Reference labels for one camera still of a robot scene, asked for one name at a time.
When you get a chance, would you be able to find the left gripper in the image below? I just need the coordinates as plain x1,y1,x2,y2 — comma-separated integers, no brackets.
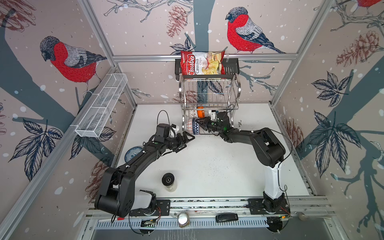
164,130,195,152

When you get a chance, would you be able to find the orange plastic bowl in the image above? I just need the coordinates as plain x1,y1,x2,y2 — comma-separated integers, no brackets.
197,106,206,119

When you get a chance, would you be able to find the red patterned bowl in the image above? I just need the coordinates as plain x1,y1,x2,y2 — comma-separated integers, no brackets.
185,119,194,135

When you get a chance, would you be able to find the steel two-tier dish rack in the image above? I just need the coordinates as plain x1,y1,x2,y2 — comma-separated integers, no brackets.
179,74,241,135

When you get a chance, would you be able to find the blue floral bowl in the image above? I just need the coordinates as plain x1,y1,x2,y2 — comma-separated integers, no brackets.
124,146,143,163

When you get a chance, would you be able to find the dark blue patterned bowl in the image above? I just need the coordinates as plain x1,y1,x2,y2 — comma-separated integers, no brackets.
192,118,200,135

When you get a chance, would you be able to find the white brown lattice bowl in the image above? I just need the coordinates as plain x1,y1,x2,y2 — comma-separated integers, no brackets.
187,110,195,118

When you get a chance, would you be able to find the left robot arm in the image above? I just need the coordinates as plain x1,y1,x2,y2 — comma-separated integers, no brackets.
95,124,195,218

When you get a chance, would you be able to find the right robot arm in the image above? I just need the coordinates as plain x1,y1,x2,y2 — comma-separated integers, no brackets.
196,112,290,215

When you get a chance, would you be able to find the black lidded glass jar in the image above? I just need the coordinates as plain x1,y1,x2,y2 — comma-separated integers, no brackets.
162,173,177,193

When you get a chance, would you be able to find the red cassava chips bag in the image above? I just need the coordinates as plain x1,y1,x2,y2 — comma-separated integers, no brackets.
181,51,225,76

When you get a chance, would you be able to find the round silver object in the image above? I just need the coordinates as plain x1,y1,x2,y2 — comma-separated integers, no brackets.
177,212,190,228

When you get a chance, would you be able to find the black remote device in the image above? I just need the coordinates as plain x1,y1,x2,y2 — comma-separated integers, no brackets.
215,213,239,223

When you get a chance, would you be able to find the black wall basket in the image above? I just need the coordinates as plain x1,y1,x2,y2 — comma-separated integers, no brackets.
175,58,240,81

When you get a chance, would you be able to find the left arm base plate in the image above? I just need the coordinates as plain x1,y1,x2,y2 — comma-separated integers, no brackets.
130,200,171,217

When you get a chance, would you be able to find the white wire wall basket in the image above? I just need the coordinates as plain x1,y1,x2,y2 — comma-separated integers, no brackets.
75,73,128,138

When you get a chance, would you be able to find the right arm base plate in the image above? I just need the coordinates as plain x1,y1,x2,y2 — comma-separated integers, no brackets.
246,198,291,216

